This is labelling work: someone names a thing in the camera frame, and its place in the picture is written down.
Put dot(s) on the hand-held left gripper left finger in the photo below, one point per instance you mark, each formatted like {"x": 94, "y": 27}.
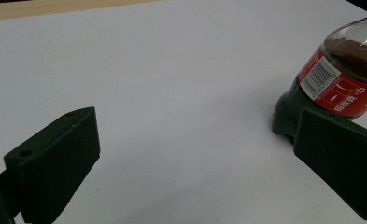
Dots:
{"x": 56, "y": 161}

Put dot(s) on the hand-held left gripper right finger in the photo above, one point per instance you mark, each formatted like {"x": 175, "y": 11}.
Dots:
{"x": 340, "y": 155}

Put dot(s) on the cola bottle with red label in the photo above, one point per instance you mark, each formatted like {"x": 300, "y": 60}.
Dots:
{"x": 333, "y": 81}

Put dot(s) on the wooden table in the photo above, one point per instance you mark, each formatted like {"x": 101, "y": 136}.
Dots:
{"x": 47, "y": 7}

